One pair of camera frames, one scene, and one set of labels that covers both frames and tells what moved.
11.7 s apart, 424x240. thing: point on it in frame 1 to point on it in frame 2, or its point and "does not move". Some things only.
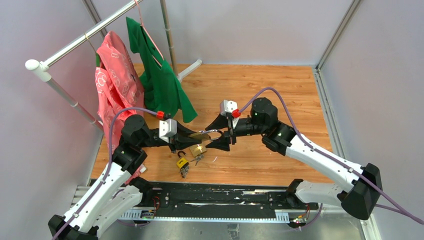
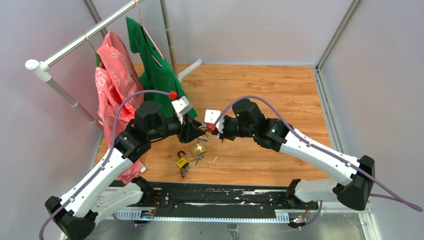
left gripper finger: (183, 142) to (192, 132)
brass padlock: (197, 149) does not move
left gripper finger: (182, 131) to (194, 122)
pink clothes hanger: (141, 21) does not move
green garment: (163, 92) does not move
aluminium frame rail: (327, 104) does not move
